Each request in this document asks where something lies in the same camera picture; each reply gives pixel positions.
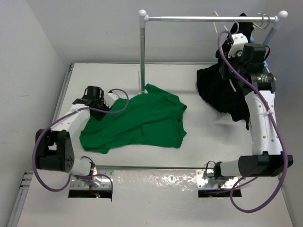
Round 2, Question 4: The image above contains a green t-shirt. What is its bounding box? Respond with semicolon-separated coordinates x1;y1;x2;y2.
79;84;187;154

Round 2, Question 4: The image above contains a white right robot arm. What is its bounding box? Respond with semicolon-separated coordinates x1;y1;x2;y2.
214;43;294;179

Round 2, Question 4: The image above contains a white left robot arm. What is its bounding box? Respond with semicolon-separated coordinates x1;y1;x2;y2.
35;86;119;176

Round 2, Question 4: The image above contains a light blue hanging shirt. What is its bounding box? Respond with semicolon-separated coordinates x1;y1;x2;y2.
250;35;269;69

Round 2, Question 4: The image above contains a black hanging t-shirt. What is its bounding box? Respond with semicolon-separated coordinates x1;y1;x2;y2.
196;13;255;131

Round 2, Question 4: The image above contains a silver clothes rack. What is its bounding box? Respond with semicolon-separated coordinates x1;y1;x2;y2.
138;9;288;93

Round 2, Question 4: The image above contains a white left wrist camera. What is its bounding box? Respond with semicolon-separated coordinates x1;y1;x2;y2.
104;92;120;108

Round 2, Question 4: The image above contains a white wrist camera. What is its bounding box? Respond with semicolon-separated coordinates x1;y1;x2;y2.
227;33;248;58
104;92;120;108

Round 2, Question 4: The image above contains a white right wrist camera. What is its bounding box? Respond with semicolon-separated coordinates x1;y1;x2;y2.
227;33;248;58

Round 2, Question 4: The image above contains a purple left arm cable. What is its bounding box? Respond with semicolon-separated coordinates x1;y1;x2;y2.
32;88;130;192

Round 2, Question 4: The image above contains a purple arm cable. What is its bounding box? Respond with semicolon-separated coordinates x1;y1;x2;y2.
217;30;288;211
32;88;130;192

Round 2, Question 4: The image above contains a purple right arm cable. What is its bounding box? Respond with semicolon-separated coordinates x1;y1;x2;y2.
217;30;288;211

